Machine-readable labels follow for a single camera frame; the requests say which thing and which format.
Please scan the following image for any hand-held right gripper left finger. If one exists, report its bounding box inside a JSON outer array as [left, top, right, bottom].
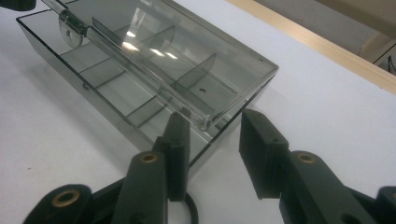
[[111, 111, 191, 224]]

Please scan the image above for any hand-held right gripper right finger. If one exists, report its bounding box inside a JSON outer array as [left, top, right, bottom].
[[238, 108, 377, 224]]

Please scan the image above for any black rubber ring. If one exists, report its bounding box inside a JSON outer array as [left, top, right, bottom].
[[183, 191, 200, 224]]

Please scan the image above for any smoky transparent plastic compartment box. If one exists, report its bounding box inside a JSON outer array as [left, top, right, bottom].
[[16, 0, 279, 169]]

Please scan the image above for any wooden table edge strip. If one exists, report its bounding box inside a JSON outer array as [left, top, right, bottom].
[[226, 0, 396, 95]]

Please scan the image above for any light wooden furniture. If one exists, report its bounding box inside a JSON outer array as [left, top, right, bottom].
[[317, 0, 396, 64]]

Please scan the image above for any black cable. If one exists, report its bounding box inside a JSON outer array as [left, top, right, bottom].
[[385, 53, 396, 77]]

